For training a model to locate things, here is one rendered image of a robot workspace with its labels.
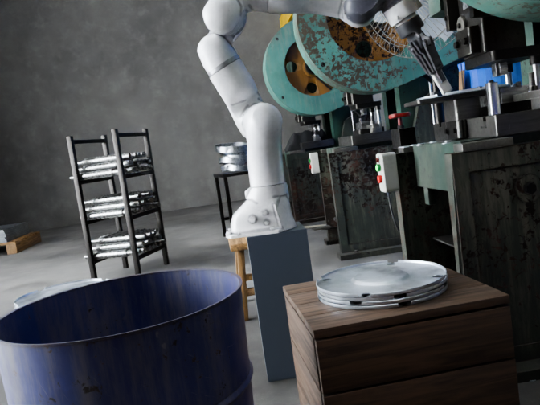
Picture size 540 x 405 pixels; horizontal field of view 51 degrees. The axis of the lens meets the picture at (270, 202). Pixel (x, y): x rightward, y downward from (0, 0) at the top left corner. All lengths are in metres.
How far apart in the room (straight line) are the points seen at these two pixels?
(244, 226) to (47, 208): 7.11
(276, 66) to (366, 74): 1.78
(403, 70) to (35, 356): 2.64
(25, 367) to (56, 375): 0.05
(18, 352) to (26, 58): 8.03
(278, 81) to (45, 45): 4.70
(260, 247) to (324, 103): 3.27
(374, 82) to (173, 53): 5.59
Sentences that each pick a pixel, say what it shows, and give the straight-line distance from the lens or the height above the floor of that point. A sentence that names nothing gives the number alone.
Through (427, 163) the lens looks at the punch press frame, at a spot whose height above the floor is 0.58.
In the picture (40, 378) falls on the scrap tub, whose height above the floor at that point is 0.43.
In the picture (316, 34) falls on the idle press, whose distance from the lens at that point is 3.13.
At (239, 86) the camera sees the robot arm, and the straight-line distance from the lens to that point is 1.69.
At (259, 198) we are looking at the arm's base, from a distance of 1.70.
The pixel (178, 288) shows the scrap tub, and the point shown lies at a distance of 1.20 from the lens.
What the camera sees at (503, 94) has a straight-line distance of 1.83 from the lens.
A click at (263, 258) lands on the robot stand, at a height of 0.38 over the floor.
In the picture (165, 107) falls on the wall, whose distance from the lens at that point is 8.36.
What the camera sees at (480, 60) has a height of 0.87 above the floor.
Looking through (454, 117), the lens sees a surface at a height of 0.71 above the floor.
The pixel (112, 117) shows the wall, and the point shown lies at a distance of 8.46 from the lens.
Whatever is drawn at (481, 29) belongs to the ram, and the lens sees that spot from 1.84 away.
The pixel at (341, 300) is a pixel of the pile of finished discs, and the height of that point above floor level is 0.36.
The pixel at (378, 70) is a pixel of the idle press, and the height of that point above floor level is 1.03.
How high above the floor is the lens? 0.70
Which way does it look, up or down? 6 degrees down
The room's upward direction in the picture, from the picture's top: 8 degrees counter-clockwise
